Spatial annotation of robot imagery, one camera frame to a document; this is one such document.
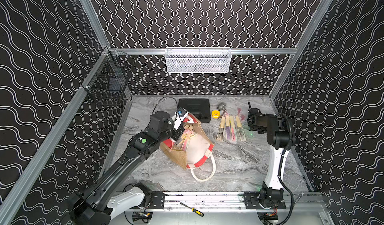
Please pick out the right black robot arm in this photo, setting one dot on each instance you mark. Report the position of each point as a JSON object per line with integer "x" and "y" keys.
{"x": 280, "y": 136}

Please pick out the bamboo fan floral white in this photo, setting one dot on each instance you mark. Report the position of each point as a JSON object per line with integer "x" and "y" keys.
{"x": 220, "y": 133}

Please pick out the white wire mesh basket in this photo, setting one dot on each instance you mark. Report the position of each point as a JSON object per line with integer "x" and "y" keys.
{"x": 203, "y": 60}

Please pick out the steel ball valve brown handle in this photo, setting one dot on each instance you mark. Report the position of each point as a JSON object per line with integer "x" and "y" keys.
{"x": 222, "y": 109}

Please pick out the bamboo fan grey floral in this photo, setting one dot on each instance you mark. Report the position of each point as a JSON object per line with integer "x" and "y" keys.
{"x": 239, "y": 119}

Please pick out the aluminium frame corner post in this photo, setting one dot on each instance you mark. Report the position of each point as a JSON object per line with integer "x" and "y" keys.
{"x": 314, "y": 22}

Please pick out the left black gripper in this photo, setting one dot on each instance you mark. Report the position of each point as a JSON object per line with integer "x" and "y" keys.
{"x": 176, "y": 130}

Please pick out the bamboo fan purple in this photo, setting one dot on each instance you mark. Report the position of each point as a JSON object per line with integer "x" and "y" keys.
{"x": 228, "y": 128}

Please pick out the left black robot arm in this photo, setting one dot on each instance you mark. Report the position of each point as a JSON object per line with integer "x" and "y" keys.
{"x": 98, "y": 204}

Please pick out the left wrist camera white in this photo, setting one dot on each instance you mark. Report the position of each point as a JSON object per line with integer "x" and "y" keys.
{"x": 180, "y": 115}

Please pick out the yellow black handled screwdriver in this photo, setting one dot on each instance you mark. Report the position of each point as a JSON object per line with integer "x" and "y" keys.
{"x": 193, "y": 210}

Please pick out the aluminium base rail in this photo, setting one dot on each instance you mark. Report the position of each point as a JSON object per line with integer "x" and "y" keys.
{"x": 210, "y": 202}

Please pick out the yellow thread seal tape spool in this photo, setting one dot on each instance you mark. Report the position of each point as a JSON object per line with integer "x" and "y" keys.
{"x": 216, "y": 114}

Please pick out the folding fans bundle in bag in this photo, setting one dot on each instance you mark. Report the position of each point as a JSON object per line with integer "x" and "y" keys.
{"x": 184, "y": 140}

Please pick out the bamboo fan pink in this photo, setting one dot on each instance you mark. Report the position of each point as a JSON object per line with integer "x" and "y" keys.
{"x": 233, "y": 129}

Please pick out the red jute tote bag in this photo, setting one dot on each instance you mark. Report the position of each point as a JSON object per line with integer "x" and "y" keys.
{"x": 198, "y": 152}

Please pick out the black wire mesh basket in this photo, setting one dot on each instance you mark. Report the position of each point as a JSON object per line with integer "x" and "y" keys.
{"x": 110, "y": 86}

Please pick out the black plastic tool case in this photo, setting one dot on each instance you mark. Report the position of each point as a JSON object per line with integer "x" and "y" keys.
{"x": 200, "y": 108}

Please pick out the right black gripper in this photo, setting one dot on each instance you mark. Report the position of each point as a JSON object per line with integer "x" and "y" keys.
{"x": 253, "y": 120}

